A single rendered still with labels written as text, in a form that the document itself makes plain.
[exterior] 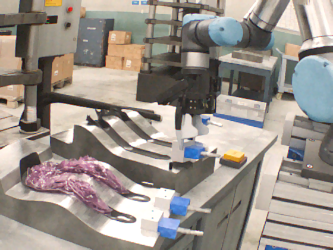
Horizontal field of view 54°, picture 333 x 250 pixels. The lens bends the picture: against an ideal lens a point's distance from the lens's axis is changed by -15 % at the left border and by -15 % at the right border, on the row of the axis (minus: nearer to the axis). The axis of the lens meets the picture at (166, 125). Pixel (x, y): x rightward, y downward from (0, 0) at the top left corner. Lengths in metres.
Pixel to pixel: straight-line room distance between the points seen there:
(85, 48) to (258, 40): 7.32
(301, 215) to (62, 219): 0.52
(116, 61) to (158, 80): 2.89
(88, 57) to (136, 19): 1.33
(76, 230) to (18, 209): 0.16
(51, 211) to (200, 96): 0.47
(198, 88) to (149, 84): 4.24
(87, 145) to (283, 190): 0.63
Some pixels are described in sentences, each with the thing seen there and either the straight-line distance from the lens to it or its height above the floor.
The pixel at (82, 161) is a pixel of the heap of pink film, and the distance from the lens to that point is 0.92.
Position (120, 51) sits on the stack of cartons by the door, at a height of 0.40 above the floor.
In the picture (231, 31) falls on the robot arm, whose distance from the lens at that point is 0.88.
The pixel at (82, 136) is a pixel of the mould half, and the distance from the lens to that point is 1.15.
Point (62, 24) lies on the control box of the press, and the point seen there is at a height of 1.22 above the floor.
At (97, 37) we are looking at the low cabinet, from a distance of 8.00.
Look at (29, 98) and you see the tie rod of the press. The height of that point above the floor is 0.93.
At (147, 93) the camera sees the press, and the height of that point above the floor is 0.13.
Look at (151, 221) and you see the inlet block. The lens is 0.77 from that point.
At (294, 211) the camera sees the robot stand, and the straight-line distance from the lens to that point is 0.81.
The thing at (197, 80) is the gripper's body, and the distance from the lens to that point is 0.98.
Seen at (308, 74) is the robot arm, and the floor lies 1.22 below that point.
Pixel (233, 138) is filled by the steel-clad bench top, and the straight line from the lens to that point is 1.59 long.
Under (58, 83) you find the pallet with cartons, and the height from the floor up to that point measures 0.09.
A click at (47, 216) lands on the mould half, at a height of 0.85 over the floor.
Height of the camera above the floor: 1.29
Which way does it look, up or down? 17 degrees down
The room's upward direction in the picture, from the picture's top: 6 degrees clockwise
